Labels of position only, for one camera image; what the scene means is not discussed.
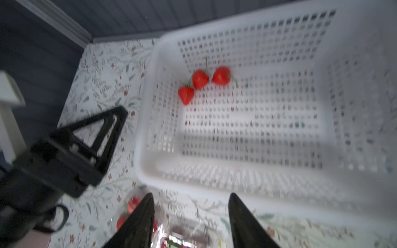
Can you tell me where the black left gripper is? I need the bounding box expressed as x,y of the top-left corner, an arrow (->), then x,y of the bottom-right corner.
1,106 -> 128,248

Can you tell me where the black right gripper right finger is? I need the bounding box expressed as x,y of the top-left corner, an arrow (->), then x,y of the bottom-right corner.
228,193 -> 279,248

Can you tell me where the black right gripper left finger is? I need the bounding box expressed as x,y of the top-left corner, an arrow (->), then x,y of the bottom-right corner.
103,193 -> 155,248

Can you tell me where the clear plastic clamshell container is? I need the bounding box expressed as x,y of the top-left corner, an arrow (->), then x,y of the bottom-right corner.
156,223 -> 218,248

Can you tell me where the white perforated plastic basket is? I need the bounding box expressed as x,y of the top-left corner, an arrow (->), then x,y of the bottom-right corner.
134,1 -> 397,234

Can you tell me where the red strawberry left end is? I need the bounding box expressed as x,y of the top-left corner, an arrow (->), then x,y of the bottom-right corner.
178,79 -> 195,106

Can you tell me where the red strawberry upper middle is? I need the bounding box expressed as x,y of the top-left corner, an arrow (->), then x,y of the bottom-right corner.
212,66 -> 238,87

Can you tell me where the red strawberry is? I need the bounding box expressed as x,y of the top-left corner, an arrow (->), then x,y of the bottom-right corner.
192,58 -> 209,90
212,66 -> 238,87

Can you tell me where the red strawberry upper left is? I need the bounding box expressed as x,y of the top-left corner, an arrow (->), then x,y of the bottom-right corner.
192,58 -> 209,90

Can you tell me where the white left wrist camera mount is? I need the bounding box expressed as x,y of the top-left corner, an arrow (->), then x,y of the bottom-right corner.
1,70 -> 27,164

